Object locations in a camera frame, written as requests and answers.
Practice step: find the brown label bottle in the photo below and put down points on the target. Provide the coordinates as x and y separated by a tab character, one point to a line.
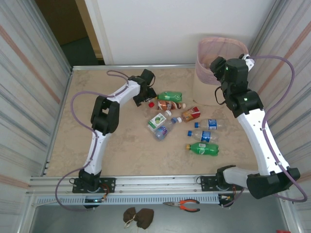
167	105

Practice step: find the lime green white label bottle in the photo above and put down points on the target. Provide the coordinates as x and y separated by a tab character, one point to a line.
156	120

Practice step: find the purple label bottle blue cap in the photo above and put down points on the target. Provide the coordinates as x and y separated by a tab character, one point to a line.
162	132

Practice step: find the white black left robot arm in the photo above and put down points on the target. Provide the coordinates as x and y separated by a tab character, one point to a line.
97	150

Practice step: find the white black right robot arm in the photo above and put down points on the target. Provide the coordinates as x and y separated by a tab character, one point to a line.
262	140

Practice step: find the pink bin liner bag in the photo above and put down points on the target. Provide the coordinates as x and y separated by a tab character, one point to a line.
206	72

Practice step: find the beige ribbed bin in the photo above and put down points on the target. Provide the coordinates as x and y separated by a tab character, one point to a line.
206	94

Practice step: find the green bottle yellow cap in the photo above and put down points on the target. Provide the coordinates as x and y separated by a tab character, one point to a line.
202	148
171	96

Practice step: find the blue label water bottle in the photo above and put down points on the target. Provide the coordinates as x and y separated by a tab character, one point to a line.
211	124
205	136

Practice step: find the orange red label bottle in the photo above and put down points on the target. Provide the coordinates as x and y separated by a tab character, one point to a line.
190	114

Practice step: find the brown wooden door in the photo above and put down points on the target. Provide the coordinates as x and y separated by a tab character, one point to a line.
63	21

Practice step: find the black controller board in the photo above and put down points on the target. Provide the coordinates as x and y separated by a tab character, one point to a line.
93	200
223	197

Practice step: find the brown cloth pouch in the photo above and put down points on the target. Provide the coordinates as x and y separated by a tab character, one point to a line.
143	217

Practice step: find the small red object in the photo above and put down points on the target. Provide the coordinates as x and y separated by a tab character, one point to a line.
283	231

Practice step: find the aluminium table edge rail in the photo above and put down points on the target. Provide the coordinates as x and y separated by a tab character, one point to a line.
133	66

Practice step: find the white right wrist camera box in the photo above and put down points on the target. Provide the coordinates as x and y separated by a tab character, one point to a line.
249	63

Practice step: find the white door frame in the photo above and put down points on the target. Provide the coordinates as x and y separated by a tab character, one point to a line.
97	29

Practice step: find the aluminium mounting rail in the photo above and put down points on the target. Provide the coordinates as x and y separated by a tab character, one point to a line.
158	182

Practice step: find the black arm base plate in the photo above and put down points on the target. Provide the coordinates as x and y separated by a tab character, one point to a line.
109	183
206	182

